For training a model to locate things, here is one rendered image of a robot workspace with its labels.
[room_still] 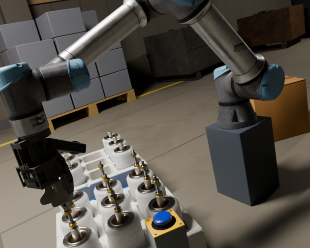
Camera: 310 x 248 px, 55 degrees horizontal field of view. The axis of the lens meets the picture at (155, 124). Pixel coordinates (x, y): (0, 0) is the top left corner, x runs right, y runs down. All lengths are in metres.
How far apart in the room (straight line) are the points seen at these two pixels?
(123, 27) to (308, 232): 0.85
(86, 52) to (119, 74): 2.72
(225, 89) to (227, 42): 0.25
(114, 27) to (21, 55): 2.34
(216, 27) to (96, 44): 0.33
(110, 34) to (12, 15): 3.27
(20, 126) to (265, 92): 0.70
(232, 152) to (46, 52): 2.44
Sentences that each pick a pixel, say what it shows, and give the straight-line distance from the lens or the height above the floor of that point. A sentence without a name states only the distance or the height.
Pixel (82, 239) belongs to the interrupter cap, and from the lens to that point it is 0.82.
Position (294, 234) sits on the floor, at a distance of 1.10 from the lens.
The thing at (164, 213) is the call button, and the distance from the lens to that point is 0.67.
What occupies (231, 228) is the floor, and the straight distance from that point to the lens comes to 1.13.
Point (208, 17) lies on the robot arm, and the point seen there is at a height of 0.70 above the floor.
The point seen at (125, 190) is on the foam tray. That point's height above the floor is 0.18.
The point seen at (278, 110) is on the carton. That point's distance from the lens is 1.70.
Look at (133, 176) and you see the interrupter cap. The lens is 1.04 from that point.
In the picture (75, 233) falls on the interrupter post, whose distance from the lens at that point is 0.82.
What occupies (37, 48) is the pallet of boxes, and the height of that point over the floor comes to 0.82.
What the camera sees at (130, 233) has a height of 0.23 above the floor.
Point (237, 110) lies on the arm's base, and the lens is 1.13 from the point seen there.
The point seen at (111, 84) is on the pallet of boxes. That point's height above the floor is 0.26.
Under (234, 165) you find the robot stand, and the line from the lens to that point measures 1.17.
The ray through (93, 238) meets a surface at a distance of 0.82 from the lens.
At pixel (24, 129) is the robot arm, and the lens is 0.69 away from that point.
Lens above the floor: 0.69
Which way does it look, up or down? 16 degrees down
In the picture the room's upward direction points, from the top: 14 degrees counter-clockwise
